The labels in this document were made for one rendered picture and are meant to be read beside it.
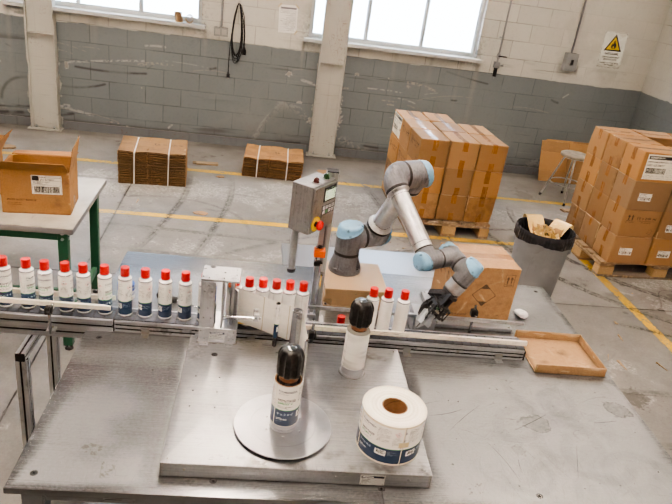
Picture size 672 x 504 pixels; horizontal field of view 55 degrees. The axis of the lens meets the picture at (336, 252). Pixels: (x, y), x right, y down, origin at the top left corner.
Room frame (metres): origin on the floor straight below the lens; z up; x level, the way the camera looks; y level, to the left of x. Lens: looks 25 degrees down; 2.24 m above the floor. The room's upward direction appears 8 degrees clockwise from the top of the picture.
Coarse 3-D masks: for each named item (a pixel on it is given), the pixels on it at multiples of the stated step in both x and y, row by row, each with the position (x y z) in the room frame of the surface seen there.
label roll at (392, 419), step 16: (368, 400) 1.61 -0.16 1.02; (384, 400) 1.62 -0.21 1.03; (400, 400) 1.63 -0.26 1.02; (416, 400) 1.64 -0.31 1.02; (368, 416) 1.54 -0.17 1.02; (384, 416) 1.54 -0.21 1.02; (400, 416) 1.55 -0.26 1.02; (416, 416) 1.56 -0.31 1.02; (368, 432) 1.53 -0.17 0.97; (384, 432) 1.50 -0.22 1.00; (400, 432) 1.50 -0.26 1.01; (416, 432) 1.52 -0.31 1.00; (368, 448) 1.52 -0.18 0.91; (384, 448) 1.50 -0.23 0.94; (400, 448) 1.50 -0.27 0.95; (416, 448) 1.54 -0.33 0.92; (384, 464) 1.50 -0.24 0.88; (400, 464) 1.51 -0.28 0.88
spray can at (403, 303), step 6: (402, 294) 2.24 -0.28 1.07; (408, 294) 2.24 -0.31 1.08; (402, 300) 2.24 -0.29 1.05; (408, 300) 2.25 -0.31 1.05; (396, 306) 2.25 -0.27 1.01; (402, 306) 2.23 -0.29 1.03; (408, 306) 2.24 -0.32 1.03; (396, 312) 2.24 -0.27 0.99; (402, 312) 2.23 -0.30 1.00; (396, 318) 2.23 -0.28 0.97; (402, 318) 2.23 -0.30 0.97; (396, 324) 2.23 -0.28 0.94; (402, 324) 2.23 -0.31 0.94; (396, 330) 2.23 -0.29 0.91; (402, 330) 2.23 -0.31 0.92
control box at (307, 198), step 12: (300, 180) 2.25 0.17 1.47; (312, 180) 2.27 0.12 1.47; (324, 180) 2.29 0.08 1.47; (336, 180) 2.33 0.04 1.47; (300, 192) 2.22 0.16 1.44; (312, 192) 2.19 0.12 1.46; (324, 192) 2.25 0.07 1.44; (300, 204) 2.21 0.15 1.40; (312, 204) 2.20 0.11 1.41; (324, 204) 2.26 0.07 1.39; (300, 216) 2.21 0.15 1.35; (312, 216) 2.20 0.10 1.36; (324, 216) 2.27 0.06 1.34; (300, 228) 2.21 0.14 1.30; (312, 228) 2.20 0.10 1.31
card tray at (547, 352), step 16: (528, 336) 2.46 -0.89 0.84; (544, 336) 2.47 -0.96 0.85; (560, 336) 2.48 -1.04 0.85; (576, 336) 2.49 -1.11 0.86; (528, 352) 2.34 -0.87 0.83; (544, 352) 2.36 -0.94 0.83; (560, 352) 2.38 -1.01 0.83; (576, 352) 2.40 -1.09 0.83; (592, 352) 2.36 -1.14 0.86; (544, 368) 2.20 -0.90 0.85; (560, 368) 2.21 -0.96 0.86; (576, 368) 2.22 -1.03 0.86; (592, 368) 2.23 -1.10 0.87
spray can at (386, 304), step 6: (390, 288) 2.25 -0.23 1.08; (384, 294) 2.25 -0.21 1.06; (390, 294) 2.23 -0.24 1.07; (384, 300) 2.23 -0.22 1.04; (390, 300) 2.23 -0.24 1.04; (384, 306) 2.22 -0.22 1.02; (390, 306) 2.23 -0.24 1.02; (384, 312) 2.22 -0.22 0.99; (390, 312) 2.23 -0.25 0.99; (378, 318) 2.24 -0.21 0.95; (384, 318) 2.22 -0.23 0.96; (390, 318) 2.24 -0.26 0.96; (378, 324) 2.23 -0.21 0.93; (384, 324) 2.22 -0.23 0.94
